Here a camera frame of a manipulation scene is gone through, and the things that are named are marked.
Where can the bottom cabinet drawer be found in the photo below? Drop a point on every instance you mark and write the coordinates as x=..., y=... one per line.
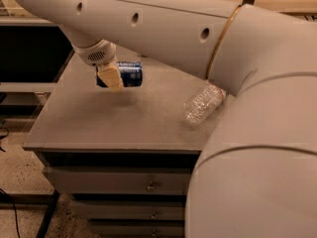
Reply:
x=150, y=229

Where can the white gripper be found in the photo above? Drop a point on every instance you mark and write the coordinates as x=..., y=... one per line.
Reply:
x=98, y=54

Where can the middle cabinet drawer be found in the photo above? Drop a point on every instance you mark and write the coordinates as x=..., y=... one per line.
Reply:
x=137, y=210

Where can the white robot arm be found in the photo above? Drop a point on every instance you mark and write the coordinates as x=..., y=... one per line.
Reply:
x=257, y=175

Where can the blue pepsi can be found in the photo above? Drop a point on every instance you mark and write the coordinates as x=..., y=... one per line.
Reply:
x=131, y=73

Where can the cabinet drawer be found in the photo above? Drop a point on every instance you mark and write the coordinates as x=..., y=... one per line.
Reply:
x=81, y=180
x=150, y=229
x=137, y=210

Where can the grey drawer cabinet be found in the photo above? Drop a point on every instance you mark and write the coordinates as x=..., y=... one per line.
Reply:
x=84, y=125

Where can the top cabinet drawer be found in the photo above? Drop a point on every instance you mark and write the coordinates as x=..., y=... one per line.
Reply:
x=81, y=180

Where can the clear plastic water bottle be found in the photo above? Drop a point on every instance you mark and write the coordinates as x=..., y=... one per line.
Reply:
x=202, y=104

